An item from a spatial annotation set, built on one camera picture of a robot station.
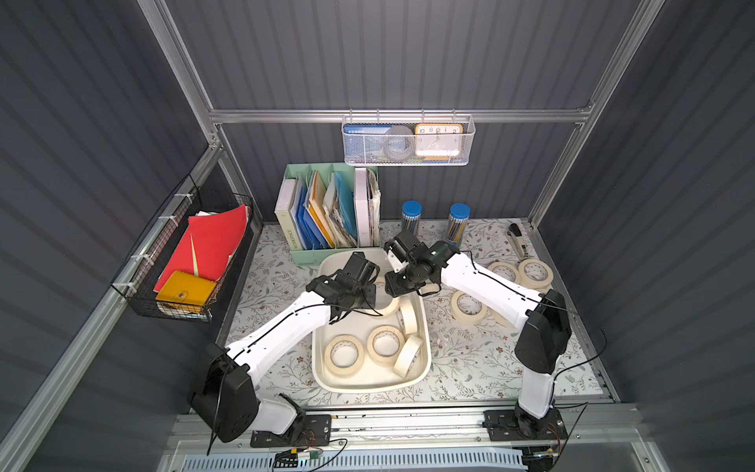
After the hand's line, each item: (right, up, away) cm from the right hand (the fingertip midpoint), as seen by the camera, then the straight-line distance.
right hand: (396, 284), depth 83 cm
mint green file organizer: (-22, +23, +10) cm, 34 cm away
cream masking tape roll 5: (-15, -21, +2) cm, 26 cm away
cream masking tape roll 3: (-1, -6, -4) cm, 7 cm away
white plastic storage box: (-7, -27, -1) cm, 28 cm away
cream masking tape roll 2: (+40, +3, +21) cm, 45 cm away
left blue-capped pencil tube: (+6, +21, +16) cm, 27 cm away
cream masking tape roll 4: (-3, -19, +4) cm, 20 cm away
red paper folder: (-46, +11, -14) cm, 49 cm away
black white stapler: (+47, +16, +29) cm, 57 cm away
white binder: (-11, +34, +16) cm, 39 cm away
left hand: (-9, -2, -1) cm, 9 cm away
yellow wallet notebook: (-49, +1, -17) cm, 52 cm away
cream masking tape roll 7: (+4, -9, 0) cm, 9 cm away
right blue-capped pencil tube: (+22, +21, +16) cm, 34 cm away
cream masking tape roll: (+52, +1, +22) cm, 56 cm away
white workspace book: (-34, +21, +5) cm, 40 cm away
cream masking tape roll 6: (+3, -18, -8) cm, 20 cm away
